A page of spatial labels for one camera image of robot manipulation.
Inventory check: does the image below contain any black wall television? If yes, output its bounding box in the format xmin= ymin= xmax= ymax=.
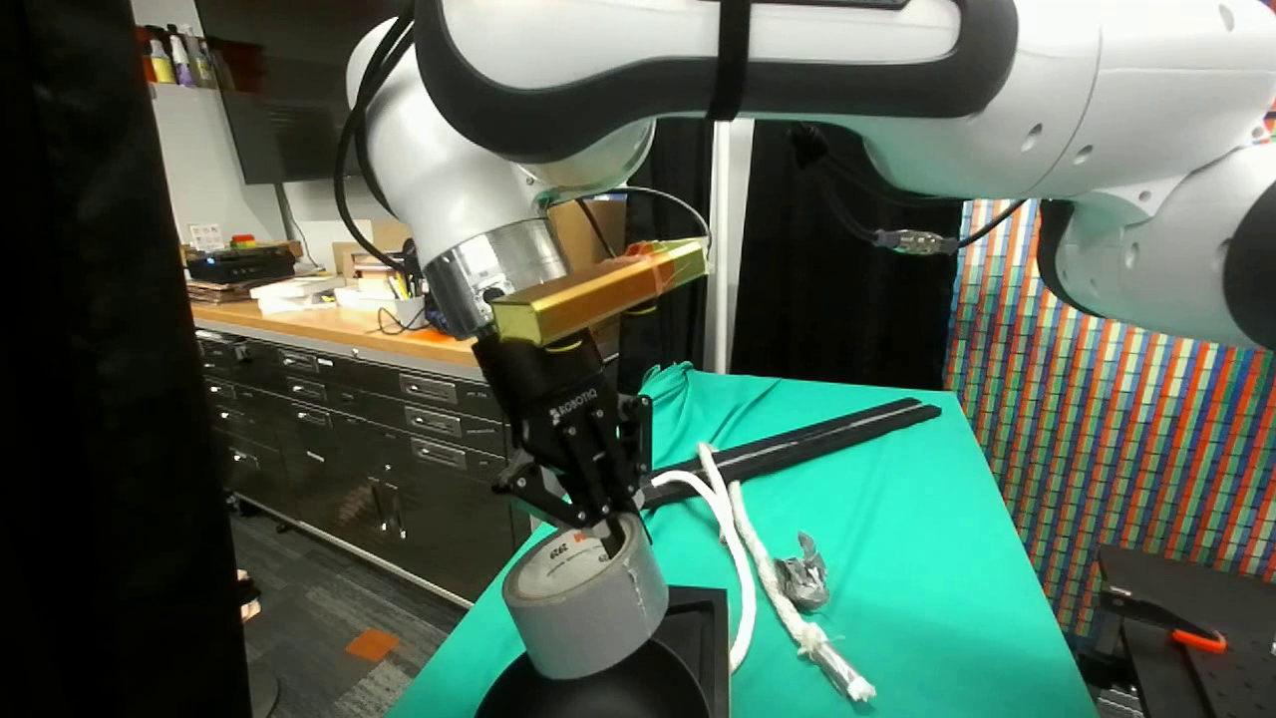
xmin=191 ymin=0 xmax=401 ymax=189

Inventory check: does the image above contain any long black bar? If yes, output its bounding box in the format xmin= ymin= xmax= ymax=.
xmin=634 ymin=397 xmax=949 ymax=516

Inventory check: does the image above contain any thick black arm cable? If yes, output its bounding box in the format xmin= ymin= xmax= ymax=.
xmin=332 ymin=11 xmax=424 ymax=292

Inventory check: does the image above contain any black cable with grey plug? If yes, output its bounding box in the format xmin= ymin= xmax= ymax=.
xmin=863 ymin=195 xmax=1034 ymax=262

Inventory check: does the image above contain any tool with orange handle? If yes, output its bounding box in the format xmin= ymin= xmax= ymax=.
xmin=1097 ymin=585 xmax=1234 ymax=657

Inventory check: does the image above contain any colourful striped backdrop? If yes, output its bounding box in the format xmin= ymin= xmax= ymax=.
xmin=944 ymin=195 xmax=1276 ymax=643

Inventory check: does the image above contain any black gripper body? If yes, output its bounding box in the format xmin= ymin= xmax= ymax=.
xmin=472 ymin=325 xmax=629 ymax=463

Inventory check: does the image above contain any workbench cabinet with wooden top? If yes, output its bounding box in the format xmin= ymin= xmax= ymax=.
xmin=185 ymin=296 xmax=536 ymax=605

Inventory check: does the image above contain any white vertical pole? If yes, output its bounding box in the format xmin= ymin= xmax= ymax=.
xmin=702 ymin=117 xmax=759 ymax=378

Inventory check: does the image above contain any white plastic container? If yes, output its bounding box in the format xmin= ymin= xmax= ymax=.
xmin=246 ymin=272 xmax=350 ymax=325

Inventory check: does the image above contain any black perforated side table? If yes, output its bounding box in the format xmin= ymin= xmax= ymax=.
xmin=1089 ymin=540 xmax=1276 ymax=718

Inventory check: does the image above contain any black curtain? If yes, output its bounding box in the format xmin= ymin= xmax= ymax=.
xmin=634 ymin=117 xmax=994 ymax=393
xmin=0 ymin=0 xmax=257 ymax=718

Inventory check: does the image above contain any cluster of small bottles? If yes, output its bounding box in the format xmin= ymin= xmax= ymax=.
xmin=132 ymin=20 xmax=219 ymax=89

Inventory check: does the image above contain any black square tray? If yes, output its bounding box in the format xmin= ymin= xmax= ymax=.
xmin=634 ymin=583 xmax=735 ymax=718

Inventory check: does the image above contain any black tool tray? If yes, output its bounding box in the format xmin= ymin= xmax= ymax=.
xmin=185 ymin=234 xmax=303 ymax=286

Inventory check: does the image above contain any thin white smooth cord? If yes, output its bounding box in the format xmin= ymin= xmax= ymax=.
xmin=646 ymin=463 xmax=759 ymax=673

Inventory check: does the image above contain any white braided rope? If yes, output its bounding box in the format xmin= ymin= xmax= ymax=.
xmin=689 ymin=438 xmax=883 ymax=712

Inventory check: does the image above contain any green tablecloth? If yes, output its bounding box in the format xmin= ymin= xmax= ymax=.
xmin=390 ymin=363 xmax=1101 ymax=718

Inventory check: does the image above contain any crumpled silver foil piece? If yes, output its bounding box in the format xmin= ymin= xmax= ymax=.
xmin=775 ymin=530 xmax=833 ymax=611

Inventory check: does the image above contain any grey masking tape roll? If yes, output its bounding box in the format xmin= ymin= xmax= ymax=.
xmin=500 ymin=516 xmax=673 ymax=686

